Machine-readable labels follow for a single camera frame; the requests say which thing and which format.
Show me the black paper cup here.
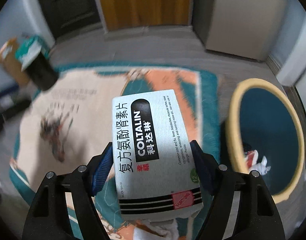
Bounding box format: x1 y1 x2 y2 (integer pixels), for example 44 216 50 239
21 48 59 91

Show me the teal orange patterned rug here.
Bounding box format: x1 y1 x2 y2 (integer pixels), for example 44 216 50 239
11 65 220 239

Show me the black entrance door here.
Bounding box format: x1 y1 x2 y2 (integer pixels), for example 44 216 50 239
38 0 100 38

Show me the white medicine box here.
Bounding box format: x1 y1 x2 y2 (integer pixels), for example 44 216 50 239
112 89 203 222

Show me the teal tissue pack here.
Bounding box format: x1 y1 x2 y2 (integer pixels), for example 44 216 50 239
15 35 50 72

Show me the beige refrigerator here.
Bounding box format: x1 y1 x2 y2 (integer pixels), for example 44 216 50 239
192 0 287 61

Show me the wooden cabinet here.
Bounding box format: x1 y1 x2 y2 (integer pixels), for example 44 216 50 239
99 0 192 31

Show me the brown cardboard box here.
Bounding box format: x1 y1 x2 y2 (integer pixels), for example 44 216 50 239
0 37 30 87

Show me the teal yellow-rimmed trash bin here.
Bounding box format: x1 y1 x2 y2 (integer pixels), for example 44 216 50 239
225 78 305 203

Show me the crumpled white paper trash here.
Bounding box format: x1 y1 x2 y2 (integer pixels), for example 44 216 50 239
242 142 271 176

